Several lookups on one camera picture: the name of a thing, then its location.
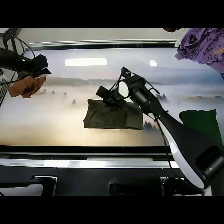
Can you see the dark green garment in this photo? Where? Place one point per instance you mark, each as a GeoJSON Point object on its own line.
{"type": "Point", "coordinates": [200, 121]}

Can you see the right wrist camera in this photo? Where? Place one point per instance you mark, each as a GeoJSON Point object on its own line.
{"type": "Point", "coordinates": [125, 72]}

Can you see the olive green shirt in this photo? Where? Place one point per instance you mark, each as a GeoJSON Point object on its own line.
{"type": "Point", "coordinates": [100, 116]}

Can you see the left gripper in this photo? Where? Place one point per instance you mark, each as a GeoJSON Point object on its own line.
{"type": "Point", "coordinates": [40, 65]}

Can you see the purple printed garment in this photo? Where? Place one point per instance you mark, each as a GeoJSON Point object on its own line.
{"type": "Point", "coordinates": [205, 45]}

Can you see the silver frame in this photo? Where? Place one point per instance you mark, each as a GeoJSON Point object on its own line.
{"type": "Point", "coordinates": [100, 163]}

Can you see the brown garment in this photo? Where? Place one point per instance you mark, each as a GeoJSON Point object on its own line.
{"type": "Point", "coordinates": [26, 86]}

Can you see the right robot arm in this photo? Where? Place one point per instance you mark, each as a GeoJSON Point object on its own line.
{"type": "Point", "coordinates": [186, 140]}

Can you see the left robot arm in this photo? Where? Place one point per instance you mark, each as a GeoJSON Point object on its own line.
{"type": "Point", "coordinates": [11, 60]}

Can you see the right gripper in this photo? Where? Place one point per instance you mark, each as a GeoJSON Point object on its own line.
{"type": "Point", "coordinates": [113, 97]}

